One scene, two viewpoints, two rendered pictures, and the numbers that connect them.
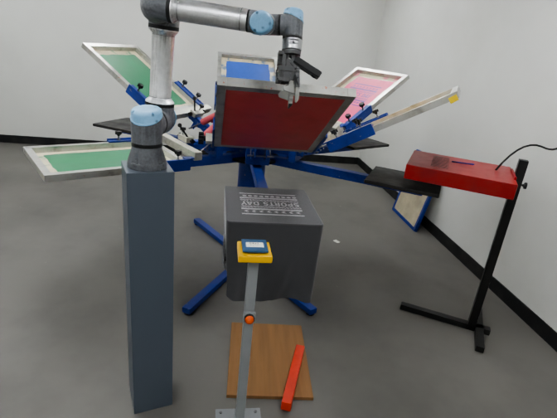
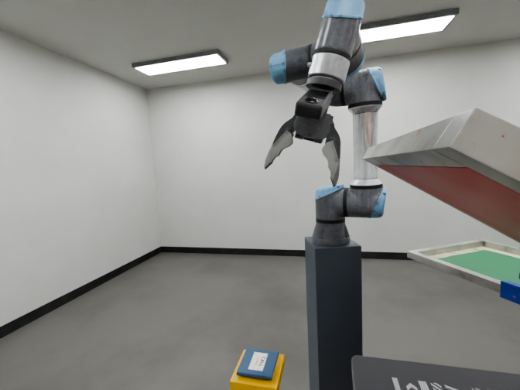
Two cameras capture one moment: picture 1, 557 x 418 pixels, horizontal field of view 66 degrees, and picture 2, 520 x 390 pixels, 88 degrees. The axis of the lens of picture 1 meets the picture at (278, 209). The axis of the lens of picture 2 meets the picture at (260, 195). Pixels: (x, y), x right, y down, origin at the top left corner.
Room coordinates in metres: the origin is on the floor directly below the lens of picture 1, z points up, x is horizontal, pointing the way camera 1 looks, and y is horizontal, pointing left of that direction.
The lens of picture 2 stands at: (1.81, -0.56, 1.52)
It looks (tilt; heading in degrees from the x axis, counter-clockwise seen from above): 6 degrees down; 114
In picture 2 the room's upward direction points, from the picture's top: 3 degrees counter-clockwise
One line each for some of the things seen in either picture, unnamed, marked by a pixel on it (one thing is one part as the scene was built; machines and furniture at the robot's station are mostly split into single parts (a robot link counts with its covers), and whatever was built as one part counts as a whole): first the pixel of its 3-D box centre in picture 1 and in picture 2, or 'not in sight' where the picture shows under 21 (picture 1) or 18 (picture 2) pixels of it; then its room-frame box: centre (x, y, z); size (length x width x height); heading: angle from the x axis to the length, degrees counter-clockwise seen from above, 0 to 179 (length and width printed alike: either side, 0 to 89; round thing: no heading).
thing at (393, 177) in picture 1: (339, 172); not in sight; (2.88, -0.40, 0.91); 1.34 x 0.41 x 0.08; 70
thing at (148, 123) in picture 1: (147, 123); (331, 200); (1.64, 0.54, 1.37); 0.13 x 0.12 x 0.14; 177
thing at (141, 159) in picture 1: (147, 153); (330, 229); (1.63, 0.54, 1.25); 0.15 x 0.15 x 0.10
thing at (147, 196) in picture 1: (148, 294); (333, 375); (1.63, 0.54, 0.60); 0.18 x 0.18 x 1.20; 27
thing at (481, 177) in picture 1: (458, 172); not in sight; (2.62, -1.10, 1.06); 0.61 x 0.46 x 0.12; 70
